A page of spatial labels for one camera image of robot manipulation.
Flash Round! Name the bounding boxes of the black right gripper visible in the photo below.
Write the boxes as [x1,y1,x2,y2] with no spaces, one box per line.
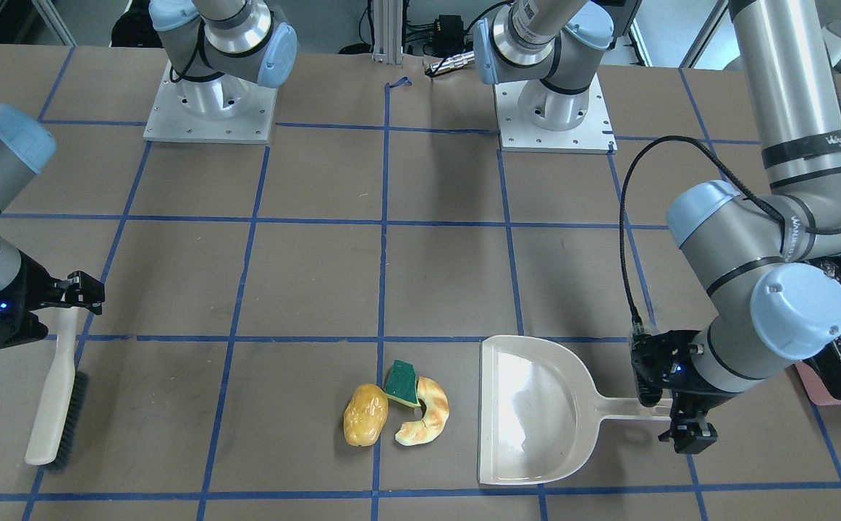
[0,253,106,350]

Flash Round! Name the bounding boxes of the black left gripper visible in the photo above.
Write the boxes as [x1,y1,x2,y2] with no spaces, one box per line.
[631,327,719,454]

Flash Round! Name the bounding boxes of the beige hand brush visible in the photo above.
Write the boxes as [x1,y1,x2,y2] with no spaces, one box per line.
[25,308,89,471]

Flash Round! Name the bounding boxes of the beige plastic dustpan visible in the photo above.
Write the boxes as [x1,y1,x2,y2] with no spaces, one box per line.
[478,334,672,487]

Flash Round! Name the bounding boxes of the toy croissant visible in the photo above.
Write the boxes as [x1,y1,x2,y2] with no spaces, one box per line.
[394,376,450,447]

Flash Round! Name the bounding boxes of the green yellow sponge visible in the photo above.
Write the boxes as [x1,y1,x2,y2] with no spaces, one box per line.
[383,360,421,408]

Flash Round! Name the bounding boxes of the yellow toy potato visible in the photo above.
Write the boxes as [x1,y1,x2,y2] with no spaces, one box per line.
[342,384,389,447]

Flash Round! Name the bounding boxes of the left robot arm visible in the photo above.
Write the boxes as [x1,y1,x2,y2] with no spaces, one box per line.
[625,1,841,454]

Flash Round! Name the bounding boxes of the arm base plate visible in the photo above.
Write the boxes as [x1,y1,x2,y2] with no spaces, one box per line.
[494,76,618,154]
[143,63,277,145]

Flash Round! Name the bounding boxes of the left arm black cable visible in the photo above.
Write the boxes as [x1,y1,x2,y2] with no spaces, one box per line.
[619,136,841,326]

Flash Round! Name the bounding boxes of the aluminium frame post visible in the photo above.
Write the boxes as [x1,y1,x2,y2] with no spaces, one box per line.
[370,0,406,66]

